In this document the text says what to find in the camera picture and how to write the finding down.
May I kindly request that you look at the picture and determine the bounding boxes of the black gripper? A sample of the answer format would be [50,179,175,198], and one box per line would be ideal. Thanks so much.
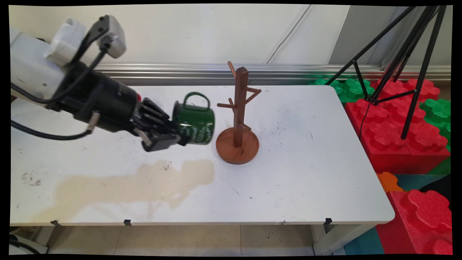
[54,65,189,152]

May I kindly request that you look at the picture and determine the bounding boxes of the green enamel mug white lettering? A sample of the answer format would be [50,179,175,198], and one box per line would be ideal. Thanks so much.
[172,92,216,146]

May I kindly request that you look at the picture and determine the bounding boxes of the wooden mug tree stand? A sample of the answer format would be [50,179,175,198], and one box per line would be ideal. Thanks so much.
[216,61,262,165]

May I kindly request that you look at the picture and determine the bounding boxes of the white wrist module box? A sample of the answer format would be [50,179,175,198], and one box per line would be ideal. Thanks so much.
[45,18,88,66]

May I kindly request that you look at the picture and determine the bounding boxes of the green toy block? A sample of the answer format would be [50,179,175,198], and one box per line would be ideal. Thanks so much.
[308,78,376,104]
[419,98,452,153]

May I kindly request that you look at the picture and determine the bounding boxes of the white table leg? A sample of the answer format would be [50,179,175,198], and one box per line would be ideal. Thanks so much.
[311,224,376,256]

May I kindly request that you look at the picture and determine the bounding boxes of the large red toy block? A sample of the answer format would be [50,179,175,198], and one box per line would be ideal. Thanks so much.
[375,189,453,255]
[345,97,451,175]

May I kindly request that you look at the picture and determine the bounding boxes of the orange toy block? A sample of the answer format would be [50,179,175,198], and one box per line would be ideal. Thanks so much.
[375,171,404,194]

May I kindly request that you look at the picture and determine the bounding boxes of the black tripod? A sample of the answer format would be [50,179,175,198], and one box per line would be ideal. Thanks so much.
[325,5,448,140]

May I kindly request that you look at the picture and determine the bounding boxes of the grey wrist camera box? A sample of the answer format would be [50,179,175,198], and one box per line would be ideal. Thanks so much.
[86,15,127,59]

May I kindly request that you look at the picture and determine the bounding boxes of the black cable with metal plug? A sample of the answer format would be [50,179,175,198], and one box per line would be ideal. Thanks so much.
[10,111,100,141]

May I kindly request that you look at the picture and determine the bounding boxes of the aluminium rail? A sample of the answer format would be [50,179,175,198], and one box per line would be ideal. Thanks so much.
[87,63,452,86]

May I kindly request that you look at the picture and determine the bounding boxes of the white wall cable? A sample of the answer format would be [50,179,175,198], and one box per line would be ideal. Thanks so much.
[265,4,313,65]

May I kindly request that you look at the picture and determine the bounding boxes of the grey base with cable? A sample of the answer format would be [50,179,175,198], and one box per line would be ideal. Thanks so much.
[9,233,49,255]

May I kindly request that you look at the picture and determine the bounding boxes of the thin black tripod cable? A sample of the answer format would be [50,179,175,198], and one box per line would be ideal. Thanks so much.
[359,101,372,140]

